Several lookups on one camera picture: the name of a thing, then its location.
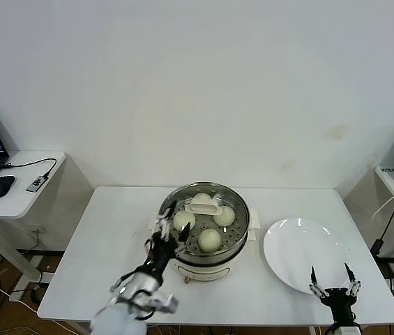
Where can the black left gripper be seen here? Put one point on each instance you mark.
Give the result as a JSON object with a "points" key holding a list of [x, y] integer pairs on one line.
{"points": [[161, 254]]}

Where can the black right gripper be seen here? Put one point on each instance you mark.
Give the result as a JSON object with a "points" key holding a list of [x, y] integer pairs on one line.
{"points": [[339, 300]]}

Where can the white steamed baozi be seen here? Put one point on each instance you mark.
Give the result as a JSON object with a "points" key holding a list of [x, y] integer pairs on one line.
{"points": [[182, 218], [209, 239], [202, 198], [226, 217]]}

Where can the black computer mouse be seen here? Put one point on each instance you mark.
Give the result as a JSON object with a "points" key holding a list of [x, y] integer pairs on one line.
{"points": [[0, 186]]}

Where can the steel steamer pot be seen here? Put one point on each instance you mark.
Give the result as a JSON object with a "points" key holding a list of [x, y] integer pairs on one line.
{"points": [[203, 270]]}

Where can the perforated steel steamer basket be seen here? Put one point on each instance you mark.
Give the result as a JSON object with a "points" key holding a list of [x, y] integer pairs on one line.
{"points": [[217, 257]]}

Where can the white round plate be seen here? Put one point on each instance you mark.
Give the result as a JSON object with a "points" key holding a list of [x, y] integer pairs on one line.
{"points": [[304, 244]]}

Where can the small white printed label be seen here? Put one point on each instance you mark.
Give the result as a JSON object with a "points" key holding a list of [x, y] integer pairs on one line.
{"points": [[386, 170]]}

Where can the grey USB hub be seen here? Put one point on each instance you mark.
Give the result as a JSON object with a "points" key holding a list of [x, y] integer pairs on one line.
{"points": [[36, 184]]}

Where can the white side table with hub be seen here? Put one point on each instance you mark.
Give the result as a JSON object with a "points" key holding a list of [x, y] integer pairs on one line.
{"points": [[26, 206]]}

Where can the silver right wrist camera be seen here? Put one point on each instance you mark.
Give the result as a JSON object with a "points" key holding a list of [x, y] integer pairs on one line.
{"points": [[347, 330]]}

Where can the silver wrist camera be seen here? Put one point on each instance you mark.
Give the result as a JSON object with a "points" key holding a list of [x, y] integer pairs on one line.
{"points": [[163, 303], [347, 330]]}

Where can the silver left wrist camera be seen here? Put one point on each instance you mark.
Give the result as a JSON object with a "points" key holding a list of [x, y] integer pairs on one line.
{"points": [[163, 303]]}

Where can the white wall socket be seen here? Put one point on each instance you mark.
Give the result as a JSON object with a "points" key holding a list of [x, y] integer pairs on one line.
{"points": [[36, 230]]}

